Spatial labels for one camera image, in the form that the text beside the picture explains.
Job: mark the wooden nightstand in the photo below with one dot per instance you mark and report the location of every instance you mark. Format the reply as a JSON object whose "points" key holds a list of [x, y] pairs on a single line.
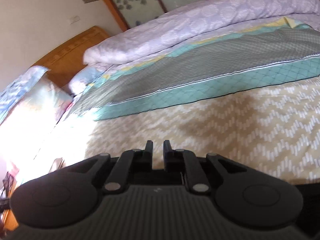
{"points": [[8, 220]]}

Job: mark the wooden headboard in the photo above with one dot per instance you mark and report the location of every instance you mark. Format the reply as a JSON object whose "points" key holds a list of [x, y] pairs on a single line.
{"points": [[66, 60]]}

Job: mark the pastel floral pillow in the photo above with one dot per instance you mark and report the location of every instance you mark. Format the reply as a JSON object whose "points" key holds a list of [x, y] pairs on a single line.
{"points": [[36, 113]]}

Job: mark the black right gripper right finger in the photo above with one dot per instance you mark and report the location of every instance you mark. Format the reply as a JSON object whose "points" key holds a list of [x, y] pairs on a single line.
{"points": [[188, 164]]}

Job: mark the patterned quilt bedspread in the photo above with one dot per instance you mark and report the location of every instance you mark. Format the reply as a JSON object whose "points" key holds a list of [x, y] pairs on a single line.
{"points": [[248, 91]]}

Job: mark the lilac floral duvet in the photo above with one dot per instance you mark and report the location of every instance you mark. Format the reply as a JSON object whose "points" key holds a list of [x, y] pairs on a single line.
{"points": [[187, 22]]}

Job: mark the white wall switch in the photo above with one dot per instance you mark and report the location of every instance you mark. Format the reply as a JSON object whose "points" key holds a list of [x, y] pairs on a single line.
{"points": [[74, 19]]}

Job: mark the blue floral pillow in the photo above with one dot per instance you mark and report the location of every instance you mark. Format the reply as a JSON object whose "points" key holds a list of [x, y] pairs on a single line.
{"points": [[19, 87]]}

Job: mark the small lilac blue pillow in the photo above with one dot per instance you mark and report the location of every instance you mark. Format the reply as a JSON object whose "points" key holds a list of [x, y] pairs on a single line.
{"points": [[79, 82]]}

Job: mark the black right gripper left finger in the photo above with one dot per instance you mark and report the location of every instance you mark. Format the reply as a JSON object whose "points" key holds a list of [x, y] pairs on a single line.
{"points": [[130, 162]]}

